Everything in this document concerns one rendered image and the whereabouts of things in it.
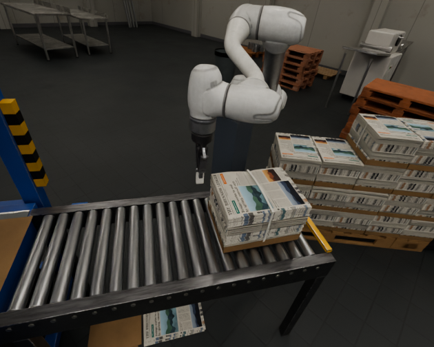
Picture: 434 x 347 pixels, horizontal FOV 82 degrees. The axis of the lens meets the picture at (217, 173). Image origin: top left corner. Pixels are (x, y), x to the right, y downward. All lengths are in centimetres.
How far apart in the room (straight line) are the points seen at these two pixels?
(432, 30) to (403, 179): 612
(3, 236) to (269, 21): 144
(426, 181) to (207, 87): 188
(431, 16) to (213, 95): 750
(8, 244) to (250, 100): 114
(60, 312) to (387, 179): 204
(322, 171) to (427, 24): 646
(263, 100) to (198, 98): 19
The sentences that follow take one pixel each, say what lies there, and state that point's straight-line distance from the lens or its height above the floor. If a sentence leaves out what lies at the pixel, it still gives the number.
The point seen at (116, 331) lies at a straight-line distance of 190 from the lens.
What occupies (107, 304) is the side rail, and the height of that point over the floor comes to 80.
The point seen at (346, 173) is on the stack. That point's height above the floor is 75.
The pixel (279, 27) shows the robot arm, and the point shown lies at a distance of 122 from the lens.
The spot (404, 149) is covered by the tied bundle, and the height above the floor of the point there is 98.
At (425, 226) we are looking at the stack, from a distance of 270.
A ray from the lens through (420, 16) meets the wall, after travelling 810.
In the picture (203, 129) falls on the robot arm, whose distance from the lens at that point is 83.
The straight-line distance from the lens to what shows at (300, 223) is 119.
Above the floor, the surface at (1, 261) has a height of 80.
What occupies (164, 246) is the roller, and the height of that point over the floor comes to 80.
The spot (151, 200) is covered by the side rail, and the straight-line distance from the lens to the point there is 137.
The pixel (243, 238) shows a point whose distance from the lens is 111.
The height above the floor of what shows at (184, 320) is 1.
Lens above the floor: 173
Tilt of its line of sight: 37 degrees down
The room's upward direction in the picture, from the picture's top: 6 degrees clockwise
